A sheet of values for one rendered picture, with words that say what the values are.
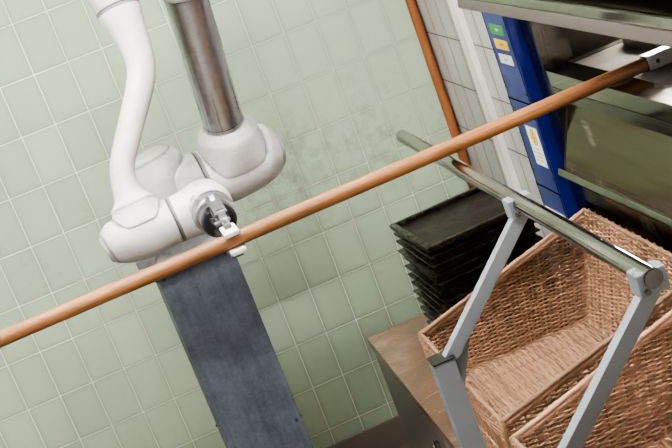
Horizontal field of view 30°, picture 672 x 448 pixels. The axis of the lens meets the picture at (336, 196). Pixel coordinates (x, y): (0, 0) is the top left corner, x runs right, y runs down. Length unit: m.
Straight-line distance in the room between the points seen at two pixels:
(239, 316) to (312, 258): 0.69
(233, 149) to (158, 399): 1.06
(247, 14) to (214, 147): 0.68
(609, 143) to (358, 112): 1.17
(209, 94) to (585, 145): 0.88
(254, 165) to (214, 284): 0.31
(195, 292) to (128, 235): 0.48
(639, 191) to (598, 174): 0.20
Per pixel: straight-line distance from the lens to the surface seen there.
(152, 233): 2.68
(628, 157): 2.67
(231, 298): 3.14
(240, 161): 3.08
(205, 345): 3.16
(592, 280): 2.97
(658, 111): 2.44
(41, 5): 3.59
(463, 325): 2.19
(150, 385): 3.83
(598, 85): 2.58
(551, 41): 2.92
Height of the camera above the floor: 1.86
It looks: 16 degrees down
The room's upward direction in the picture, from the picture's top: 20 degrees counter-clockwise
